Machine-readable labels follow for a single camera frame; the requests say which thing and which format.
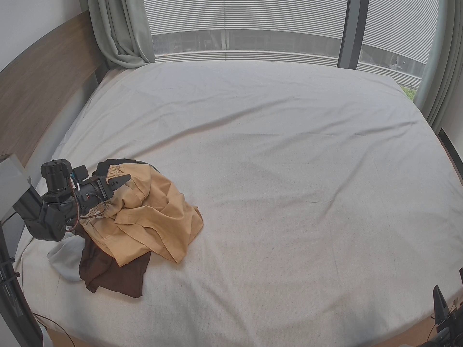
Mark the pale white garment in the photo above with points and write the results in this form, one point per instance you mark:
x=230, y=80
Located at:
x=67, y=260

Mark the grey-green curtain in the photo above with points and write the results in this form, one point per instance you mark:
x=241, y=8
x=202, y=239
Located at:
x=445, y=67
x=115, y=20

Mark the black garment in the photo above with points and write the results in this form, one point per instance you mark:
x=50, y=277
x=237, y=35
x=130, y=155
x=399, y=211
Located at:
x=108, y=165

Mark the window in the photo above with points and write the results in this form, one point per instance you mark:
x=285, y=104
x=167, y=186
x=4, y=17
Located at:
x=253, y=13

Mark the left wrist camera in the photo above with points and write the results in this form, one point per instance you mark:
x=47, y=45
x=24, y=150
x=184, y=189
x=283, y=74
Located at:
x=80, y=174

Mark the brown garment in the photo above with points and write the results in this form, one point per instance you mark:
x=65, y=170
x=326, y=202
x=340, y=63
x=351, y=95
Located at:
x=112, y=273

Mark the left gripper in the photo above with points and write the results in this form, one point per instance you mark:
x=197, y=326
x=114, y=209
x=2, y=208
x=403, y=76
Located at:
x=92, y=195

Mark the bed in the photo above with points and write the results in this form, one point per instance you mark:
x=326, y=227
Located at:
x=271, y=157

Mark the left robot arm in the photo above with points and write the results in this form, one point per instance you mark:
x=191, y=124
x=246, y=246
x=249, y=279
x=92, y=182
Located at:
x=47, y=222

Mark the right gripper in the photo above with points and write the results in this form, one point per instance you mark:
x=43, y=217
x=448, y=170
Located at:
x=452, y=333

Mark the tan shorts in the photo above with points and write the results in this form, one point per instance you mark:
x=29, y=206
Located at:
x=159, y=215

